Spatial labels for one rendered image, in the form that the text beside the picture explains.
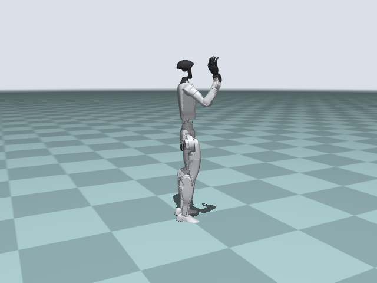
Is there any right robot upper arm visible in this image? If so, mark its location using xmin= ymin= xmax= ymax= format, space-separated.
xmin=182 ymin=84 xmax=213 ymax=107

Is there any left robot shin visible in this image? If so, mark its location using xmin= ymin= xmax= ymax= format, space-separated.
xmin=177 ymin=177 xmax=183 ymax=209

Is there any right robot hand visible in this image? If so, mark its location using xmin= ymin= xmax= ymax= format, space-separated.
xmin=208 ymin=56 xmax=221 ymax=82

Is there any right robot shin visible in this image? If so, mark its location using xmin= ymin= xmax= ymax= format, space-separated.
xmin=181 ymin=176 xmax=196 ymax=217

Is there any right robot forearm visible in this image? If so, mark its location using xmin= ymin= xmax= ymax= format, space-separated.
xmin=203 ymin=77 xmax=222 ymax=105

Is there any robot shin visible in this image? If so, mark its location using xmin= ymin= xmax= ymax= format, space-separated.
xmin=177 ymin=177 xmax=183 ymax=209
xmin=181 ymin=176 xmax=196 ymax=217

